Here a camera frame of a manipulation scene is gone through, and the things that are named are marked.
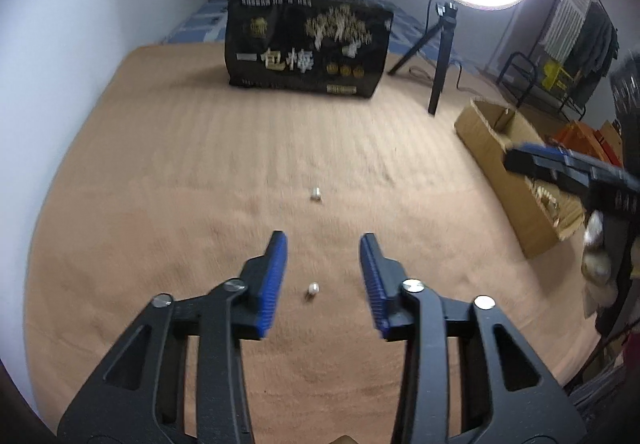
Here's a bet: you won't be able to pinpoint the person's right hand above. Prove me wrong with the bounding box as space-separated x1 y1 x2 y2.
580 210 618 311

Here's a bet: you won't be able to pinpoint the black snack bag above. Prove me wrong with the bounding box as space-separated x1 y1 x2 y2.
223 0 394 101

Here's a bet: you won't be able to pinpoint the white woven cloth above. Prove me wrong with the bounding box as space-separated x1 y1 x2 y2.
542 0 593 61

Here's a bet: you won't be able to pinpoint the black clothes rack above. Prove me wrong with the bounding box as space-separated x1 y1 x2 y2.
497 0 621 122

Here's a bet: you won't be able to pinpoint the black tripod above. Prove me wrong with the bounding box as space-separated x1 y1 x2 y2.
387 1 461 116

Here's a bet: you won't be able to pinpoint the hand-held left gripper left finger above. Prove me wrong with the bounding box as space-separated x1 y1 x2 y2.
57 230 290 444

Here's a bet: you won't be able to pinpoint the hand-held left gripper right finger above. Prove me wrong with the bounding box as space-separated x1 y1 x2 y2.
359 232 587 444

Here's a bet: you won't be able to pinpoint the cardboard box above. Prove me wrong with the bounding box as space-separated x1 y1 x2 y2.
454 99 587 259

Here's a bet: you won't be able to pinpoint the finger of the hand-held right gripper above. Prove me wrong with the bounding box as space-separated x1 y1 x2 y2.
515 142 628 172
504 150 598 199

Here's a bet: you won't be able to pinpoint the dark hanging clothes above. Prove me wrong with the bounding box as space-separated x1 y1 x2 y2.
575 1 619 101

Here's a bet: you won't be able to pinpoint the orange cloth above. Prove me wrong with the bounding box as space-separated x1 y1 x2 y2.
547 120 624 166

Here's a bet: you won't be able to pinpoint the yellow box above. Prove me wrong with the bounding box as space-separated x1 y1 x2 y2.
542 61 571 90

